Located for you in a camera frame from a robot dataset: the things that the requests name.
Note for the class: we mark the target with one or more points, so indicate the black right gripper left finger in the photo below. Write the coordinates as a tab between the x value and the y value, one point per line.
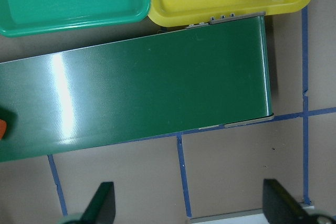
101	208

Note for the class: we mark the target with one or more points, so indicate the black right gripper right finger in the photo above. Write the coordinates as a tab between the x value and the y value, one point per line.
279	206

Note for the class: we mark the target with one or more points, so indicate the orange cylinder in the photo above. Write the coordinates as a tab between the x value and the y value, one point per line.
3	127

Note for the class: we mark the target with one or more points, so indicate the green conveyor belt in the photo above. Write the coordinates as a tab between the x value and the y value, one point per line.
195	78

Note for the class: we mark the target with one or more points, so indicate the green plastic tray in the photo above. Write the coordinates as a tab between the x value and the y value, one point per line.
31	17

